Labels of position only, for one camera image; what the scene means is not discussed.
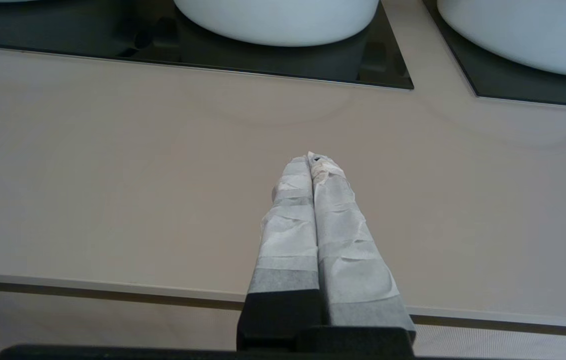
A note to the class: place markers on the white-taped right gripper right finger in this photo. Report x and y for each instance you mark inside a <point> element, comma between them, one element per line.
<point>348,260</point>

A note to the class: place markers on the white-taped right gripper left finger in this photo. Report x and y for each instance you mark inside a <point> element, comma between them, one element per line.
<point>288,240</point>

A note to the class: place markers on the white pot with steel inside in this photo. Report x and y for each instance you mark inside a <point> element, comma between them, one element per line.
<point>278,20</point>
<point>528,35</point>

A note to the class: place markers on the small black glass cooktop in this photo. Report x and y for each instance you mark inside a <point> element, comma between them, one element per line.
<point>503,80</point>

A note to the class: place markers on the wide black glass cooktop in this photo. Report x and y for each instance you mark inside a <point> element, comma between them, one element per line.
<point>113,35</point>

